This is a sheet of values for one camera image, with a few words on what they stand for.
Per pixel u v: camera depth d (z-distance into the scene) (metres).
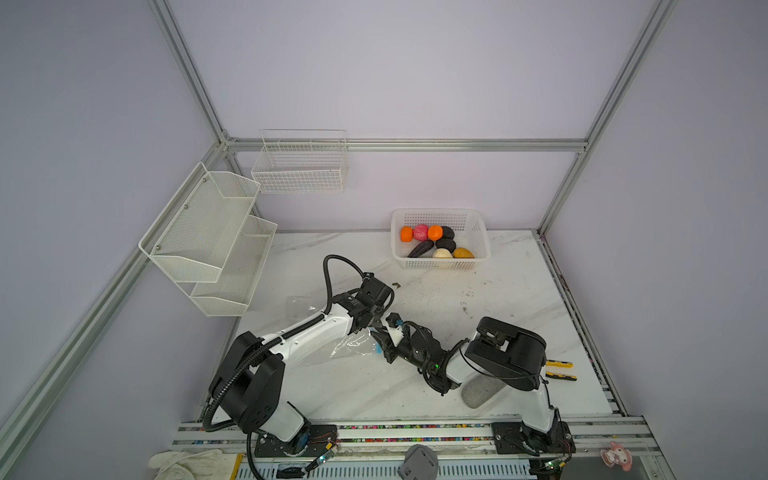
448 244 1.11
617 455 0.69
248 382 0.43
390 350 0.78
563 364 0.86
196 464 0.70
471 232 1.15
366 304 0.67
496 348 0.57
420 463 0.71
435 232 1.10
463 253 1.07
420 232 1.14
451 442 0.75
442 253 1.06
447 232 1.11
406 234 1.14
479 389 0.78
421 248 1.11
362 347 0.86
